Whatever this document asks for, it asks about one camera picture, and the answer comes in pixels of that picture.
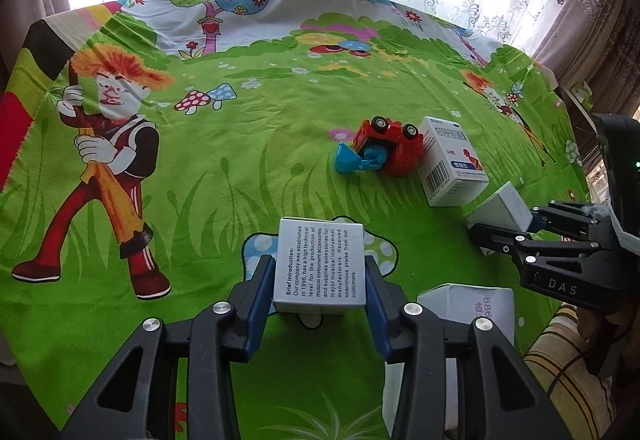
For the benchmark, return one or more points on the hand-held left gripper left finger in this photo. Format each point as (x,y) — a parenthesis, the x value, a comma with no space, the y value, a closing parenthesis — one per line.
(257,310)

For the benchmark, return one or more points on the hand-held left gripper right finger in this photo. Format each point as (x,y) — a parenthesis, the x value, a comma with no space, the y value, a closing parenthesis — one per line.
(380,315)

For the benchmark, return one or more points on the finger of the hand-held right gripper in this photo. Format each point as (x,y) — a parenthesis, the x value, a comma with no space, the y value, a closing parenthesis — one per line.
(500,242)
(570,220)

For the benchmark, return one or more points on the small plain white box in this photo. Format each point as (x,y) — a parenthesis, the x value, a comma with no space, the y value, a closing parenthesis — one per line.
(505,210)

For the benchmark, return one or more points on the white cube box black print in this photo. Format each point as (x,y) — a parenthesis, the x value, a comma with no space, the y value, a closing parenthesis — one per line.
(320,265)

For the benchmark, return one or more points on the tall white box red print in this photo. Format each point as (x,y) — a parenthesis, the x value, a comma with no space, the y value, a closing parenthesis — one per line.
(470,305)

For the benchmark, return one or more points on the white medicine box blue label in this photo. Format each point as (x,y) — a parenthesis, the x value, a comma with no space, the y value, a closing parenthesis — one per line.
(445,160)

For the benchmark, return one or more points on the small white green packet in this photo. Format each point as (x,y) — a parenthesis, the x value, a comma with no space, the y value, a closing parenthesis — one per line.
(580,94)

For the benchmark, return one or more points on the red toy car blue scoop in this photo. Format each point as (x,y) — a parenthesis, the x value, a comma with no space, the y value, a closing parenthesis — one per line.
(395,150)

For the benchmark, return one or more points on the green cartoon printed blanket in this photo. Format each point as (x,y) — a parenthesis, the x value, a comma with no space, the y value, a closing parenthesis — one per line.
(225,145)

